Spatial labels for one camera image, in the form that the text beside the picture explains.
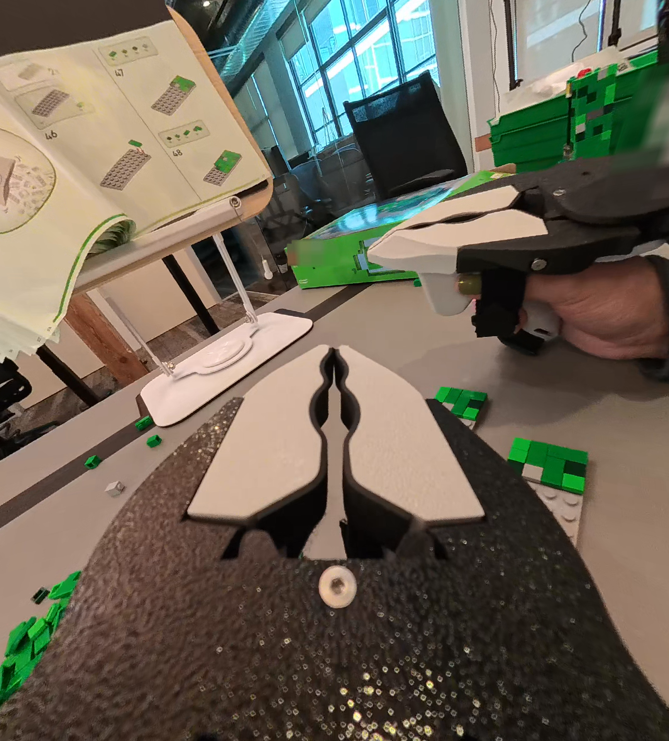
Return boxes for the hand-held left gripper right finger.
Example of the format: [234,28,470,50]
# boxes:
[334,345,486,558]

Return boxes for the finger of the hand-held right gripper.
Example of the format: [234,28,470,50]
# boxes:
[366,208,549,317]
[406,185,523,229]

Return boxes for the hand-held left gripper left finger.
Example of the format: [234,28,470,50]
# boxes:
[186,345,336,558]

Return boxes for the grey plate with green tiles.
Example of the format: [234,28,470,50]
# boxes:
[434,387,488,432]

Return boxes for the grey plate green white tiles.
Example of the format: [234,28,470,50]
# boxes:
[507,437,590,550]

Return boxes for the person's right hand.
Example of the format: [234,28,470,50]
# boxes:
[517,255,669,362]

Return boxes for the green toy box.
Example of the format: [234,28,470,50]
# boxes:
[285,171,515,290]

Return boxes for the green brick figure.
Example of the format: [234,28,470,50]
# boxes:
[566,66,622,160]

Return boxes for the black metal table leg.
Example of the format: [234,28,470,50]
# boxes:
[36,345,100,406]
[162,255,219,335]

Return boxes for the large window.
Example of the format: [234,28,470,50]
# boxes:
[204,0,465,174]

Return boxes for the pile of green bricks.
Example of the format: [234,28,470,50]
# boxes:
[0,570,83,741]

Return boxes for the open instruction booklet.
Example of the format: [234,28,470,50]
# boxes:
[0,20,274,368]

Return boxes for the wooden post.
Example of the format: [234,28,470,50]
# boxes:
[65,292,150,383]

